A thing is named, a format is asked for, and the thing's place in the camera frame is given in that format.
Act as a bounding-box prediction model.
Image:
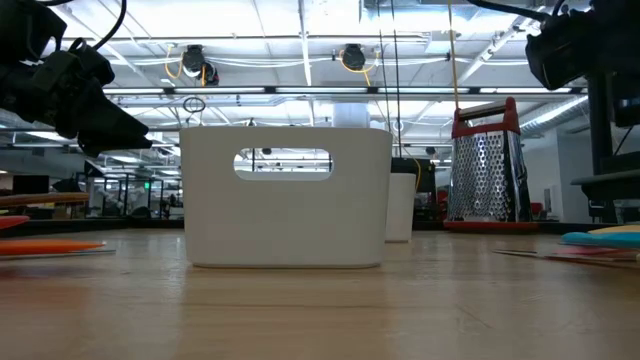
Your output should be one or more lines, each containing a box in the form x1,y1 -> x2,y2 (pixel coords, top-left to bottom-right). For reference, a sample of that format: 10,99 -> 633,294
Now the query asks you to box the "white plastic handled bin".
384,172 -> 418,244
179,126 -> 394,270

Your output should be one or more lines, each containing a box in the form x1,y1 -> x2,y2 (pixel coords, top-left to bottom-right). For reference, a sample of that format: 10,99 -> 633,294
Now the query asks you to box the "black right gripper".
524,13 -> 602,92

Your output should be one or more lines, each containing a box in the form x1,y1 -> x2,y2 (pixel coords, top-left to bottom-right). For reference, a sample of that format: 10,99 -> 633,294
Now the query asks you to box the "black computer monitor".
613,74 -> 640,129

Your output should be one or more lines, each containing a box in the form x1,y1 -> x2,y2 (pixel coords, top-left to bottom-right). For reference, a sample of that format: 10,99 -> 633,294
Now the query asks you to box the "red silicone spoon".
0,215 -> 31,231

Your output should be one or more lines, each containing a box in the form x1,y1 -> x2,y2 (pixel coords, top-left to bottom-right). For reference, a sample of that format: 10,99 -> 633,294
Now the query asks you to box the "black hanging cable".
389,0 -> 403,160
375,0 -> 392,132

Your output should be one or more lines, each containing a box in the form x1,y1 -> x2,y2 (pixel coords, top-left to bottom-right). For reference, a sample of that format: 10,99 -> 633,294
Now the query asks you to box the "orange silicone spatula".
0,239 -> 107,257

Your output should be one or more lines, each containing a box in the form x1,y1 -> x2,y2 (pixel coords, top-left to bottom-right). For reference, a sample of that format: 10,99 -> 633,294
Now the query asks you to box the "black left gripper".
0,38 -> 154,159

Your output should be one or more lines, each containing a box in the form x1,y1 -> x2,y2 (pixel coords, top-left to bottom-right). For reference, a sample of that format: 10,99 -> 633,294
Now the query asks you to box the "blue silicone spatula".
560,230 -> 640,250

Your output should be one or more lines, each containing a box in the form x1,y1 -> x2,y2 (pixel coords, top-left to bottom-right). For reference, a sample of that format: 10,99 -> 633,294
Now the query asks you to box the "black equipment box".
391,157 -> 437,222

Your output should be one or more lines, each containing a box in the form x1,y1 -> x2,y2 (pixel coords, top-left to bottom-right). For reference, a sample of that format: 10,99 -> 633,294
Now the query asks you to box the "red handled metal box grater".
443,96 -> 540,232

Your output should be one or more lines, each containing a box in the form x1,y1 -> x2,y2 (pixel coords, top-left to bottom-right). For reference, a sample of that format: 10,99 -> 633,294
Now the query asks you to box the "cream handled table knife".
492,248 -> 640,269

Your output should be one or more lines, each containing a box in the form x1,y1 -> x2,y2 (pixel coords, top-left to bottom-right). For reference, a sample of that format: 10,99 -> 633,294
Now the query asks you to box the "small black background monitor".
12,174 -> 50,195

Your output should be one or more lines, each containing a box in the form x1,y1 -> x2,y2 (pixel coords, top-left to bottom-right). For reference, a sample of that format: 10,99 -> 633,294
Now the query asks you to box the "long ceiling light strip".
102,86 -> 586,96

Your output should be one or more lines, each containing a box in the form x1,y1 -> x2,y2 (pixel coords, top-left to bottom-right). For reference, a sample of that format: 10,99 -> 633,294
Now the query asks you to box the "coral pink silicone spatula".
547,245 -> 640,259

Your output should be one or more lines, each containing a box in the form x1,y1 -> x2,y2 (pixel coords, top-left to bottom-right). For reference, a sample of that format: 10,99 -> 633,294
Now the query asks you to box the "grey computer desk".
571,168 -> 640,202

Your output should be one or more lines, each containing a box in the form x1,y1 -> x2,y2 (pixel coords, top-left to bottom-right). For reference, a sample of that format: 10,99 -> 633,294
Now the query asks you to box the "yellow hanging power cable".
446,0 -> 460,112

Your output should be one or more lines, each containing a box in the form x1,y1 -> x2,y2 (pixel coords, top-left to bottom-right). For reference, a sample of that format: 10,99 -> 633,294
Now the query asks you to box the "black monitor stand pole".
586,73 -> 615,224

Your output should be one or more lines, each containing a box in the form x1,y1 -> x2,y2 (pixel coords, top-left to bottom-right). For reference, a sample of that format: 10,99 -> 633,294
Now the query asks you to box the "yellow silicone spatula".
588,224 -> 640,236

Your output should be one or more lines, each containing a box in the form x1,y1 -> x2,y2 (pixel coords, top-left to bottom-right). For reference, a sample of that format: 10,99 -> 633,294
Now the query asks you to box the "white round column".
332,102 -> 372,129

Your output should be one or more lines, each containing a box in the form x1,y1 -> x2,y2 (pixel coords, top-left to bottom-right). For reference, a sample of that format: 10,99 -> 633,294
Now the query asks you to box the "black ceiling cable reel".
180,43 -> 220,87
339,43 -> 369,72

